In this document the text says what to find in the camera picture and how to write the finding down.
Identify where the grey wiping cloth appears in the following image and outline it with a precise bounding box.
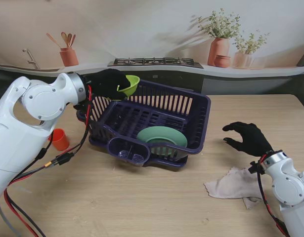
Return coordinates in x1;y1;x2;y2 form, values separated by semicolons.
203;166;265;210

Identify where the orange cup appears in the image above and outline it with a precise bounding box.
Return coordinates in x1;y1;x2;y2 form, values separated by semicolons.
50;128;70;151

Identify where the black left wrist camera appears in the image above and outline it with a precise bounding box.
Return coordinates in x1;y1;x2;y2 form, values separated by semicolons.
72;102;92;123

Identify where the lime green bowl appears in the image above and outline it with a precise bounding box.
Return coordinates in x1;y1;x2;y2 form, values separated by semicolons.
109;75;140;101

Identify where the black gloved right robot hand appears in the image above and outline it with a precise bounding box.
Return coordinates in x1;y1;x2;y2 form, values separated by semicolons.
222;121;275;158

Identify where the teal plate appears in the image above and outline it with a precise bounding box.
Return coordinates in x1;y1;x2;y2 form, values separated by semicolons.
136;126;188;158

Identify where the printed kitchen scene backdrop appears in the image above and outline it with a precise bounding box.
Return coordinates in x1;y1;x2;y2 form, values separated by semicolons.
0;0;304;99

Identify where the red black right arm cable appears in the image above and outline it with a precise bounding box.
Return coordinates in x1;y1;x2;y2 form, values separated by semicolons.
255;158;291;237

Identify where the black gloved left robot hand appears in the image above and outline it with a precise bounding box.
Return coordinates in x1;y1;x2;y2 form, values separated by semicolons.
84;69;129;101

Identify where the red black arm cable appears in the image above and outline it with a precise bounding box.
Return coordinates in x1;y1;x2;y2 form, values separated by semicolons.
3;83;93;237
255;158;291;237

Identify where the purple plastic dish rack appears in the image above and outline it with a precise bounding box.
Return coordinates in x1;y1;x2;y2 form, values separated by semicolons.
77;78;212;167

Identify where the red black left arm cable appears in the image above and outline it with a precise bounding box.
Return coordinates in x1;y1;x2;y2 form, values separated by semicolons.
3;83;93;237

